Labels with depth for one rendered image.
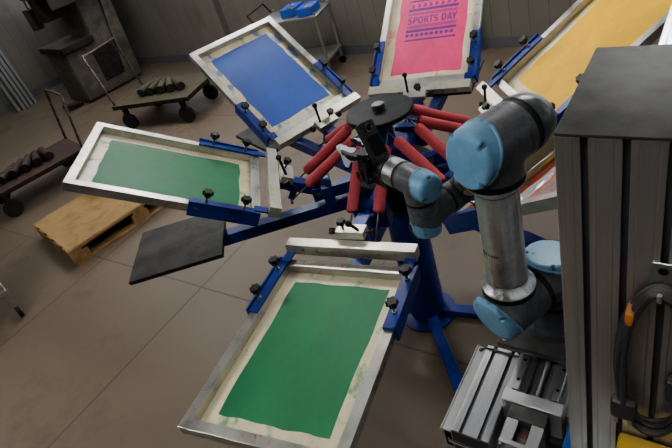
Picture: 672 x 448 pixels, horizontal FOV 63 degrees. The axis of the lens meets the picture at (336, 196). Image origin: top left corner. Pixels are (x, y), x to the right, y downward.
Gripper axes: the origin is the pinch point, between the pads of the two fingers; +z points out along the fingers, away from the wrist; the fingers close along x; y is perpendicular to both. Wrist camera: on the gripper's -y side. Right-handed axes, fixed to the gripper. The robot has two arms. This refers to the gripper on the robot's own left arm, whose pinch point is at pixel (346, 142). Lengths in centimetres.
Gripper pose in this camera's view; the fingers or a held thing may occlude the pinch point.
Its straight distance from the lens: 154.3
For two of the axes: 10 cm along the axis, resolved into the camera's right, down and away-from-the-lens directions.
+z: -5.4, -3.3, 7.7
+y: 1.5, 8.6, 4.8
